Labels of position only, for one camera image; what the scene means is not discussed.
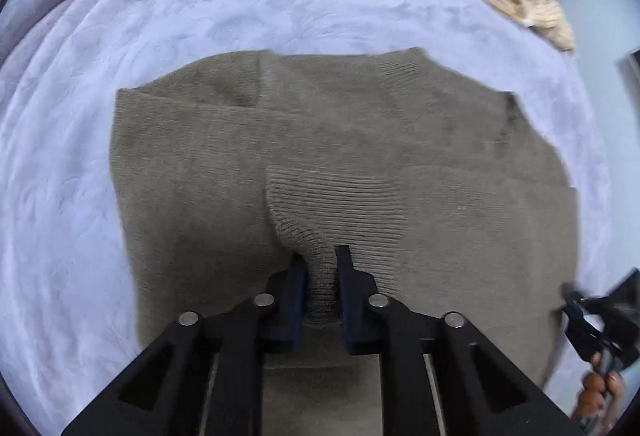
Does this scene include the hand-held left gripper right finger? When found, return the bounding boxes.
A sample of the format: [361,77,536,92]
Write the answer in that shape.
[334,245,586,436]

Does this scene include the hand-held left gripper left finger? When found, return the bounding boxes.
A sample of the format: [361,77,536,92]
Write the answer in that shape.
[60,255,307,436]

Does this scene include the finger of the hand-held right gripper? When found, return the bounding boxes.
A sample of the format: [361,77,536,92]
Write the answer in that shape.
[561,283,606,362]

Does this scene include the olive knit sweater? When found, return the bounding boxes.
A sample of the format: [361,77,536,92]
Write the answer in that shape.
[109,47,581,436]

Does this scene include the person's right hand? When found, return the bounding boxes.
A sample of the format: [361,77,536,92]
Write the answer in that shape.
[572,351,626,432]

